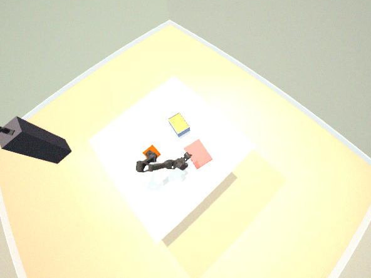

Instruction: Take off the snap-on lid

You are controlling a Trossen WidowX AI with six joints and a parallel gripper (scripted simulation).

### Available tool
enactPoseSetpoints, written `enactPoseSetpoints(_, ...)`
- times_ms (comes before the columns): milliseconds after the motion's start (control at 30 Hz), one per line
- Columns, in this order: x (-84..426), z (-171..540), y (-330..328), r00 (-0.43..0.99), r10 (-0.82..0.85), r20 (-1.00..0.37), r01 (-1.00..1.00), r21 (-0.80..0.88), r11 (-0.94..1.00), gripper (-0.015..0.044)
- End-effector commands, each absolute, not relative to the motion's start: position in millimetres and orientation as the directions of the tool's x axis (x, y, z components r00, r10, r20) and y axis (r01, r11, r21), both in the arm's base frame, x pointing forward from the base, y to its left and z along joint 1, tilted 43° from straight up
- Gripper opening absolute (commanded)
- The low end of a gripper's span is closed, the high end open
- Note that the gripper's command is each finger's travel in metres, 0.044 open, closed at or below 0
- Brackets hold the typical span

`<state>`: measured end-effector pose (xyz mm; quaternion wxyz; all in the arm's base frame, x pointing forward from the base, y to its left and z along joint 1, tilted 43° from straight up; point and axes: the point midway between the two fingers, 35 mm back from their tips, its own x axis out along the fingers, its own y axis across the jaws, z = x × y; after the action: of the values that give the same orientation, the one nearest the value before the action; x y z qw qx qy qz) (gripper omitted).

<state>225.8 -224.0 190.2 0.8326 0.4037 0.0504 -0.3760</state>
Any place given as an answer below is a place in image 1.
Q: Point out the red lid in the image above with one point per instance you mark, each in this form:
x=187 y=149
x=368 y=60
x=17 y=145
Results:
x=200 y=155

